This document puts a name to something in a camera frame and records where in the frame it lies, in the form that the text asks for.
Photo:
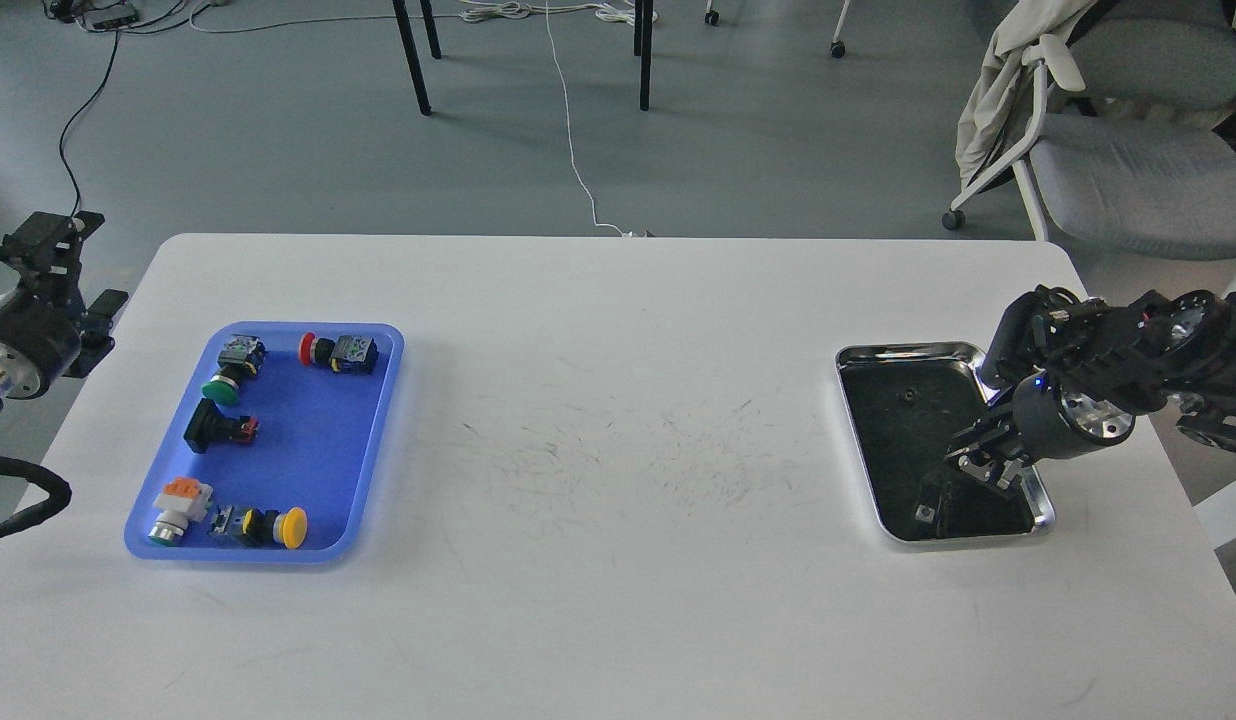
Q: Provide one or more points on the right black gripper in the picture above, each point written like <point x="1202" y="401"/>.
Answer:
<point x="1047" y="421"/>

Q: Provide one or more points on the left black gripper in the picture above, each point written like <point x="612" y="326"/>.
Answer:
<point x="39" y="344"/>

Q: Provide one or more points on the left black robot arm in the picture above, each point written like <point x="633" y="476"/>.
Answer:
<point x="29" y="492"/>

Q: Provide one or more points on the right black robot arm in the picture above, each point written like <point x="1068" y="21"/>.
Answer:
<point x="1070" y="377"/>

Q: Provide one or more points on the silver metal tray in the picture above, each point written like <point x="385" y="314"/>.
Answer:
<point x="901" y="447"/>

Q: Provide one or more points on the blue plastic tray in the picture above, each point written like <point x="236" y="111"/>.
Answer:
<point x="319" y="439"/>

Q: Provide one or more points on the orange grey push button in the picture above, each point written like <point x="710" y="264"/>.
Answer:
<point x="180" y="503"/>

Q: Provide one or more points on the power strip on floor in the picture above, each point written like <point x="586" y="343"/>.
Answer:
<point x="109" y="18"/>

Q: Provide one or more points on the yellow mushroom push button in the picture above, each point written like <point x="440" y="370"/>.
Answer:
<point x="250" y="527"/>

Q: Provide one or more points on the beige jacket on chair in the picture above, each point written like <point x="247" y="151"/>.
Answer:
<point x="1000" y="74"/>

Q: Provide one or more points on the grey office chair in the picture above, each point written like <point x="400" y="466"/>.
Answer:
<point x="1112" y="139"/>

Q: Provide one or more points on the chair caster wheel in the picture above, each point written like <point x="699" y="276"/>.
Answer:
<point x="837" y="48"/>

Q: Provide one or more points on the black table leg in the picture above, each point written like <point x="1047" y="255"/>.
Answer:
<point x="404" y="28"/>
<point x="644" y="20"/>
<point x="431" y="29"/>

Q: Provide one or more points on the black table leg rear left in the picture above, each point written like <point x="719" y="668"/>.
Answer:
<point x="431" y="29"/>

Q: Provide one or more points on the black table leg right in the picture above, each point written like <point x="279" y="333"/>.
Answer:
<point x="644" y="20"/>

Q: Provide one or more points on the green push button switch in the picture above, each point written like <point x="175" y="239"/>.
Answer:
<point x="238" y="362"/>

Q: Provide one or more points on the red push button switch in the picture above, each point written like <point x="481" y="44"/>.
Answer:
<point x="354" y="354"/>

